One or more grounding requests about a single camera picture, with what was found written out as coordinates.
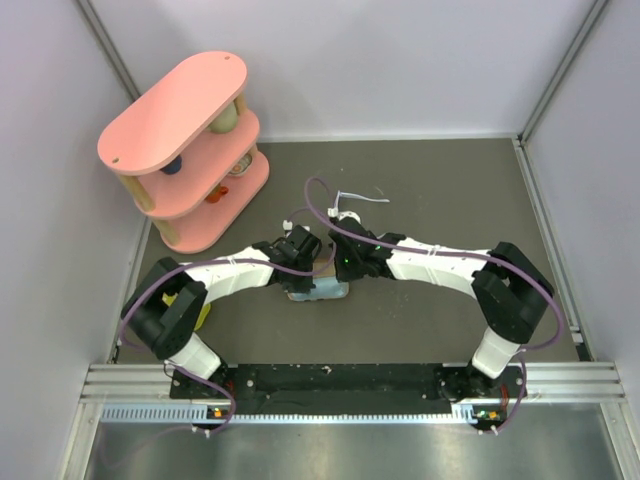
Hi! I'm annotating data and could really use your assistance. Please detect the orange object on shelf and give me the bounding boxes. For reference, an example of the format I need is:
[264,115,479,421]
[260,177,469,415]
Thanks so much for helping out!
[205,185,229,204]

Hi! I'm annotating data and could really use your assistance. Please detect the dark blue object on shelf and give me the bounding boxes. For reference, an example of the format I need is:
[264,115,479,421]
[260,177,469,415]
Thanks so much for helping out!
[160,155,182,175]

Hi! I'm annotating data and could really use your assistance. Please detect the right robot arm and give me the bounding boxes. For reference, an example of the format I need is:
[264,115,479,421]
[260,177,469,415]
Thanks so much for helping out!
[329,214,554,401]

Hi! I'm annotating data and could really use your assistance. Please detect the beige ball on shelf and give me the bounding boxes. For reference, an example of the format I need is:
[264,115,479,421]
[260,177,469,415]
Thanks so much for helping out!
[207,102,238,134]

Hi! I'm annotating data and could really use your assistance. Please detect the plaid glasses case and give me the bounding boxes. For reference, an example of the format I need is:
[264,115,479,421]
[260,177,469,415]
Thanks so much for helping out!
[287,253,349,302]

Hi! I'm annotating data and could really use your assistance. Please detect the yellow-green dotted plate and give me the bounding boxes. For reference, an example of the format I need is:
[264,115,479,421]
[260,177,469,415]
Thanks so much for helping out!
[161,289,211,334]

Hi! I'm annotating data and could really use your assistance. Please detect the light blue cleaning cloth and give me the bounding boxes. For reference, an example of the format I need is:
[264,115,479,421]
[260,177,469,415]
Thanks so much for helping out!
[288,277,349,302]

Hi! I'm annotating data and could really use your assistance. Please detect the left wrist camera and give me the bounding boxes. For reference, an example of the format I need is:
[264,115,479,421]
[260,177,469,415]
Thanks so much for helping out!
[279,220,322,260]

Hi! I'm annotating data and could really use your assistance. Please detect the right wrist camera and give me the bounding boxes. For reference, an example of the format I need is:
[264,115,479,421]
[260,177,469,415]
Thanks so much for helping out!
[327,207,363,238]

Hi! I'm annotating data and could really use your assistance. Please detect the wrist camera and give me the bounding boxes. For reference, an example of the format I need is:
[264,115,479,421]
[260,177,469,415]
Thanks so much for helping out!
[279,220,322,260]
[327,207,363,238]

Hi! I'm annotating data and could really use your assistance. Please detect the aluminium frame rail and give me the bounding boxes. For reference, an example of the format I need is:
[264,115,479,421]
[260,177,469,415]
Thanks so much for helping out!
[61,361,639,479]

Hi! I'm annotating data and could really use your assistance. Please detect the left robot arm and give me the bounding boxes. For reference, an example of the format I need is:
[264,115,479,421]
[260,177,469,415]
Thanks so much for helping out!
[121,225,322,397]

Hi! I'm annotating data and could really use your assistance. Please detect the pink tiered wooden shelf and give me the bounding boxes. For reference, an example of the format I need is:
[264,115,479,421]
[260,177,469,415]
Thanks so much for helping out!
[97,51,270,254]

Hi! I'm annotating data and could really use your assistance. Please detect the white sunglasses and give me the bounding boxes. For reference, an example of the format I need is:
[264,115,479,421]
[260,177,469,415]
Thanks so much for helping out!
[330,190,390,216]

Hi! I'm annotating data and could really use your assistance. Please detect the small bowl on shelf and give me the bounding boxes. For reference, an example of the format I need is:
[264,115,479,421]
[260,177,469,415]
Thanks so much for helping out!
[228,154,253,177]

